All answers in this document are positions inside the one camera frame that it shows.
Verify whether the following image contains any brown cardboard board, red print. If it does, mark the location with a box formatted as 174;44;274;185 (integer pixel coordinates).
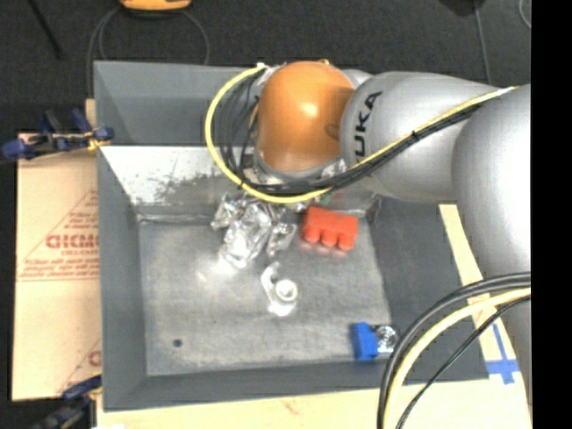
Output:
11;98;105;402

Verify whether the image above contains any small clear plastic piece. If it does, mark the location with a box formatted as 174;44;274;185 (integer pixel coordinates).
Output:
266;222;299;259

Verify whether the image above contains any orange-red toy brick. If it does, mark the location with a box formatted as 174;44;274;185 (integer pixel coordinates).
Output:
299;206;360;254

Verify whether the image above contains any blue block with silver cap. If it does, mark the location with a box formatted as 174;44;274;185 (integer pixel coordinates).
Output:
349;322;400;363

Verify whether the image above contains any white plastic fitting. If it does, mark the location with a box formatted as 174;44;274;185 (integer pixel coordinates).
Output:
260;261;300;318

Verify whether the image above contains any grey metal bin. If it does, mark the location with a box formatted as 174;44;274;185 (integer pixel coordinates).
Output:
92;60;491;410

